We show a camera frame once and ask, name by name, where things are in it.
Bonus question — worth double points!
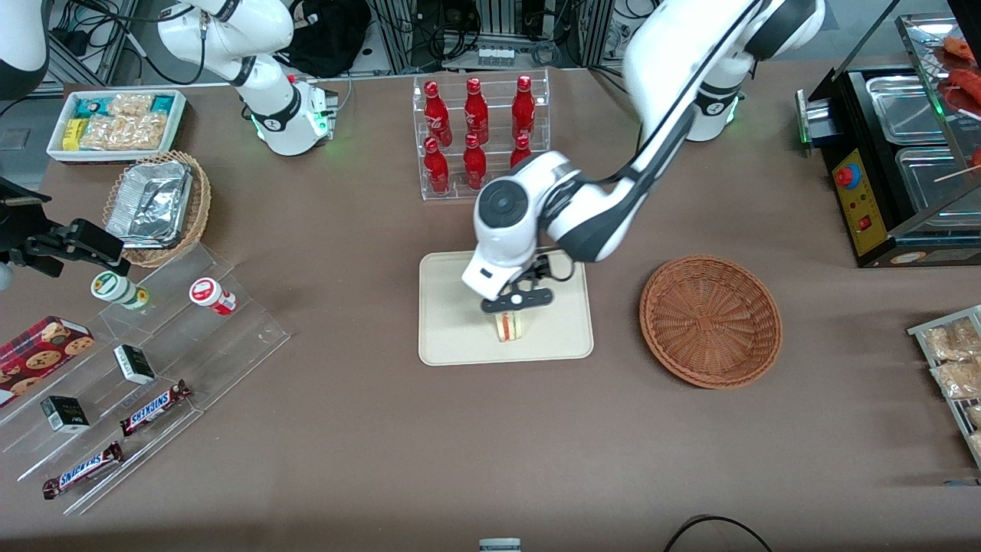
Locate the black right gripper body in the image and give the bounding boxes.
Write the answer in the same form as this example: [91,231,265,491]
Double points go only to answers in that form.
[0,221,78,278]

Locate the sandwich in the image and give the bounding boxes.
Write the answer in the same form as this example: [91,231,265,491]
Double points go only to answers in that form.
[494,310,527,343]

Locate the cream rectangular tray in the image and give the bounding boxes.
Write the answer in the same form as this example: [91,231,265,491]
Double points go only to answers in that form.
[418,251,595,367]

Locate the wicker basket with foil trays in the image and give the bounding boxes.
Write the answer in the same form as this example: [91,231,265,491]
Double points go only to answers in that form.
[101,150,212,268]

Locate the round brown wicker basket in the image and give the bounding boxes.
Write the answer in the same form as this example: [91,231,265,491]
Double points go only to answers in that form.
[639,255,783,389]

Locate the tray of packaged snacks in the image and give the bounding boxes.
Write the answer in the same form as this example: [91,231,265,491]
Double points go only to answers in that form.
[907,304,981,470]

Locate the green white cup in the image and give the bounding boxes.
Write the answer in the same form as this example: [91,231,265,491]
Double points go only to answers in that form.
[90,270,151,311]

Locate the stack of foil trays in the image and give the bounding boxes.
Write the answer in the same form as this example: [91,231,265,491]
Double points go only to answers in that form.
[105,160,193,249]

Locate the white plastic snack bin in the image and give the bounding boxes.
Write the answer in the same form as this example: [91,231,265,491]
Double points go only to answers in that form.
[47,89,188,165]

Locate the red cookie box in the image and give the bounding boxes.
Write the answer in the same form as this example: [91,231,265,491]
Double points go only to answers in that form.
[0,315,96,409]

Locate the large rice cracker bag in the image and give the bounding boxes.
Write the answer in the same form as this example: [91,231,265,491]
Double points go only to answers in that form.
[79,113,167,152]

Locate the red white cup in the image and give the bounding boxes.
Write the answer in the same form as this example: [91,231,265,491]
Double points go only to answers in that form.
[189,278,238,316]

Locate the small black box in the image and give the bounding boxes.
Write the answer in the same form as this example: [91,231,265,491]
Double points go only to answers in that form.
[40,396,90,433]
[113,344,156,385]

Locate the small rice cracker bag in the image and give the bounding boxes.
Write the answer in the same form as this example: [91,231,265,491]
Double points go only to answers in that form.
[107,93,156,117]

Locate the clear acrylic stepped display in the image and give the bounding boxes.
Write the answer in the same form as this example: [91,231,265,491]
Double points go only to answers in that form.
[0,244,291,516]

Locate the snickers bar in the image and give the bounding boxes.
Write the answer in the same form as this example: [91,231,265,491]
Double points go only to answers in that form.
[41,442,124,500]
[120,380,192,437]

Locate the clear acrylic bottle rack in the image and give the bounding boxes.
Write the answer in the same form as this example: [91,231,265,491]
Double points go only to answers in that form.
[412,68,552,202]

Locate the black bag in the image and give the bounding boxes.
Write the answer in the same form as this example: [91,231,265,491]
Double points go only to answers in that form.
[284,0,373,78]

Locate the black yellow food warmer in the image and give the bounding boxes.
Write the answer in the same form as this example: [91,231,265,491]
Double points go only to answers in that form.
[796,11,981,269]

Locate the steel pan with skewer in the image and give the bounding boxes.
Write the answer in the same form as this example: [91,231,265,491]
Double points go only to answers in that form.
[894,146,981,217]

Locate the empty steel pan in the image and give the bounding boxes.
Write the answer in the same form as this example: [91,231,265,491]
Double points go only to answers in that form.
[865,74,949,146]

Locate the red sausages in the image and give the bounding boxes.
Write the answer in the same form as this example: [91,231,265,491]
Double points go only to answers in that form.
[938,36,981,117]

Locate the black cable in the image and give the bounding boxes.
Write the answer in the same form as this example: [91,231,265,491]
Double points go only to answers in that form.
[662,514,776,552]

